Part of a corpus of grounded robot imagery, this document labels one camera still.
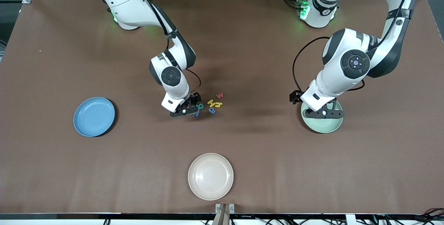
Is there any green plate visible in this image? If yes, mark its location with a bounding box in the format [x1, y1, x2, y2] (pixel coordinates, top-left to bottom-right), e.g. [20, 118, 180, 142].
[300, 95, 344, 134]

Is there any cream plate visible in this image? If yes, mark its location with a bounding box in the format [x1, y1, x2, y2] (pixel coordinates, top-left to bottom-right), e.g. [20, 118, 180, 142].
[188, 153, 234, 201]

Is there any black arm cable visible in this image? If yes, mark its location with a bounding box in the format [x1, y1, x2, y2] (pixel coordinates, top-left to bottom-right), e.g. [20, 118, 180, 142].
[292, 0, 417, 95]
[186, 68, 202, 95]

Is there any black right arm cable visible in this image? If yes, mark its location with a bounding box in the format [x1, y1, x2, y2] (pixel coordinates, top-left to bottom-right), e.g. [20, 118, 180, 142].
[186, 68, 202, 95]

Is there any red and black cable bundle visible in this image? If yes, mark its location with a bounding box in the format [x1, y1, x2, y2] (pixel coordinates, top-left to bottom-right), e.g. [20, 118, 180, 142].
[416, 207, 444, 225]

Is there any beige pole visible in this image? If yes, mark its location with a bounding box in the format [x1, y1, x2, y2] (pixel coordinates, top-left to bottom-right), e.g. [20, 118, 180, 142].
[212, 205, 230, 225]

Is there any metal mounting bracket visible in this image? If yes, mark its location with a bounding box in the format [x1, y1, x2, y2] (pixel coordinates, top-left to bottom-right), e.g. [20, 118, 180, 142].
[215, 203, 235, 214]

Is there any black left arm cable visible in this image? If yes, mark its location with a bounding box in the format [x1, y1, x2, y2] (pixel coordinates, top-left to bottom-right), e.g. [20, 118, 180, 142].
[292, 0, 417, 95]

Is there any blue plate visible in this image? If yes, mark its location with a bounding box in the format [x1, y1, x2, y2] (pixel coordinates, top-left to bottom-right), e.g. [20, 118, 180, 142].
[73, 97, 116, 138]

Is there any black table edge rail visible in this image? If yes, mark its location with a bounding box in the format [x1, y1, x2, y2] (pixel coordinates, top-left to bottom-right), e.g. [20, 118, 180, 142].
[0, 212, 444, 220]

